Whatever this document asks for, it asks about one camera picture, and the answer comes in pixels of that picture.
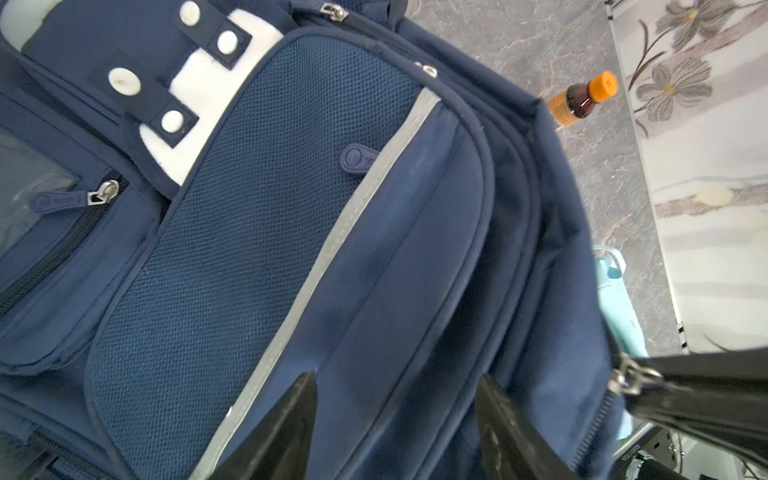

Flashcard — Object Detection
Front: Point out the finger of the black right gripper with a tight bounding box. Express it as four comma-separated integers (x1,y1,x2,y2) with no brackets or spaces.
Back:
623,347,767,450

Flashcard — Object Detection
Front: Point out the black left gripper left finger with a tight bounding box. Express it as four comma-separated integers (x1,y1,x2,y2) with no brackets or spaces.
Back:
211,372,318,480

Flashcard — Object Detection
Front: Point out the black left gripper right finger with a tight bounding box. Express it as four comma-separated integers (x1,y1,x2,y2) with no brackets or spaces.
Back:
475,375,579,480

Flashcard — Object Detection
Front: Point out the navy blue student backpack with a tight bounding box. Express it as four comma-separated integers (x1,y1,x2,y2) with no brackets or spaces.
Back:
1,1,624,479

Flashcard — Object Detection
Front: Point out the light teal pencil pouch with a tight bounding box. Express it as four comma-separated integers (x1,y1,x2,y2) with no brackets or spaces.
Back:
592,244,650,439

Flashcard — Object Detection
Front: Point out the brown bottle with orange cap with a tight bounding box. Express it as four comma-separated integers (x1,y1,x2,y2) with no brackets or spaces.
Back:
547,71,619,130

